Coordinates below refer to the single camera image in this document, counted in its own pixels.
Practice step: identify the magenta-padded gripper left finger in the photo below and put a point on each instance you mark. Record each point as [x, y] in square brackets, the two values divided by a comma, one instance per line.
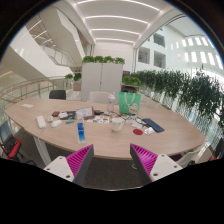
[71, 164]

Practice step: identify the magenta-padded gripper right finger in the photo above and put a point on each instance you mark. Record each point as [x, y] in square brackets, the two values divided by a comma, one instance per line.
[150, 165]

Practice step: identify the blue-labelled clear drink bottle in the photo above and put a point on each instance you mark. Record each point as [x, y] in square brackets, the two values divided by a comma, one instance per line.
[81, 132]

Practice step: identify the flat round red coaster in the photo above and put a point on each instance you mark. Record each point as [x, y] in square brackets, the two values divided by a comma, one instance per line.
[137, 131]

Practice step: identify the dark blue notebook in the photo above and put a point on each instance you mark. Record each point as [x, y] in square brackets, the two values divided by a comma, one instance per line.
[153, 125]

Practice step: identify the white computer mouse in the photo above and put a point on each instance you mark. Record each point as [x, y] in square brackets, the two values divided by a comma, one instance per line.
[56, 123]

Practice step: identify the white power strip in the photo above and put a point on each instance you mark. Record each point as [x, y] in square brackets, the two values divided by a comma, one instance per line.
[41, 122]

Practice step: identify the white cup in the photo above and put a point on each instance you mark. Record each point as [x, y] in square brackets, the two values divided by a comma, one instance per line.
[117, 124]

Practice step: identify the white card stand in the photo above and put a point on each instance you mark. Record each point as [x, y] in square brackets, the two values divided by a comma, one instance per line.
[84, 112]

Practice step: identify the green paper bag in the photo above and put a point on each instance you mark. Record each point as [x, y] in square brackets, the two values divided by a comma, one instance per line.
[129, 103]

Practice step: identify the red and black chair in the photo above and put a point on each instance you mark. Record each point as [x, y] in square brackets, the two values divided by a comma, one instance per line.
[9, 143]

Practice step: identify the black office chair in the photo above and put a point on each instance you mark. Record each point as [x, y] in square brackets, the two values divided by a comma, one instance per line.
[57, 94]

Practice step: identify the clear spray bottle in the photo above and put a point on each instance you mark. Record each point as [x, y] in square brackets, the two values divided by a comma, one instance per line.
[110, 104]

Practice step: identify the white paper sheet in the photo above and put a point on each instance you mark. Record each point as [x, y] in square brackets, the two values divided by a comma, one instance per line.
[27, 105]

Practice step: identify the row of green hedge plants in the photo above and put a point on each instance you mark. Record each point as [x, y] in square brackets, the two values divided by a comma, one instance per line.
[181, 88]

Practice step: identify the white cabinet with plants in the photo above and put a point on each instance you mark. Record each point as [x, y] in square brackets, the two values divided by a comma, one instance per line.
[101, 78]

